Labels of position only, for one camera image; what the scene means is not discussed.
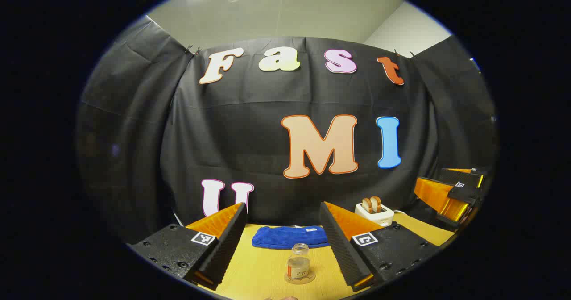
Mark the round cork coaster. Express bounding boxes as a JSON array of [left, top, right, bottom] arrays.
[[284, 271, 316, 285]]

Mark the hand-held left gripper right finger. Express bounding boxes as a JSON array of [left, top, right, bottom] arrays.
[[319, 202, 442, 292]]

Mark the white toaster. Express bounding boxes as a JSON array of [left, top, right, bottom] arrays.
[[355, 202, 395, 227]]

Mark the blue towel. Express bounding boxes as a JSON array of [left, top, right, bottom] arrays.
[[251, 225, 331, 250]]

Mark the black backdrop cloth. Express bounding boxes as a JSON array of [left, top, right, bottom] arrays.
[[76, 17, 498, 247]]

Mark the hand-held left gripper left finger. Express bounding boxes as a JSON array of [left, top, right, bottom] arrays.
[[127, 202, 248, 291]]

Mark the clear plastic water bottle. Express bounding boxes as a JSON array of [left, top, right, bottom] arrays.
[[285, 243, 313, 283]]

